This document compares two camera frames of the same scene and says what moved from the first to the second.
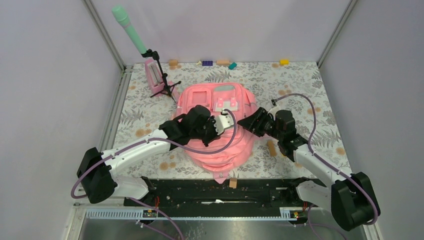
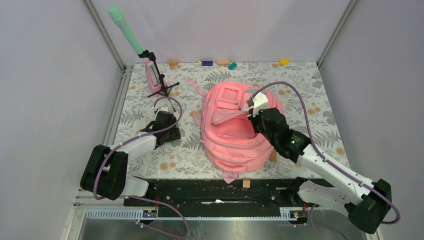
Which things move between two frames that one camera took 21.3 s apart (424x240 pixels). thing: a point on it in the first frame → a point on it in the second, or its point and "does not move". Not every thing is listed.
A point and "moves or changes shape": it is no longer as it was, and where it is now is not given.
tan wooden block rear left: [173, 62] does not move
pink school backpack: [239, 99] moves or changes shape
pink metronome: [155, 77] does not move
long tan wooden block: [223, 62] does not move
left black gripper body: [209, 133] → [172, 134]
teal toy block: [232, 66] does not move
